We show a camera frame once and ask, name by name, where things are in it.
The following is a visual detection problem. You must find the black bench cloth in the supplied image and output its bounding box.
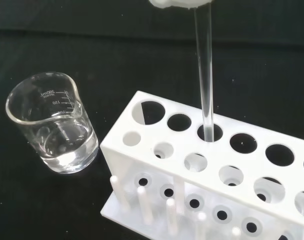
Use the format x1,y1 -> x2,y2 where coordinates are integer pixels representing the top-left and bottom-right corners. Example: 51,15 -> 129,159
0,0 -> 304,240

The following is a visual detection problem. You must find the clear glass beaker with water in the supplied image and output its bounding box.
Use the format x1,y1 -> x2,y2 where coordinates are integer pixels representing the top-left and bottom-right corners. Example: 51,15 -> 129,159
5,71 -> 100,175

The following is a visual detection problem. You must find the white test tube rack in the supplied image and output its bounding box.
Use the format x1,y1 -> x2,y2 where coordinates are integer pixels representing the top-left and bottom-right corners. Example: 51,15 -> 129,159
99,90 -> 304,240

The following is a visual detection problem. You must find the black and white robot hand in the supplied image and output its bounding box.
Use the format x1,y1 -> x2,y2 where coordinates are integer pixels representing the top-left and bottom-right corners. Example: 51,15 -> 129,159
148,0 -> 214,10

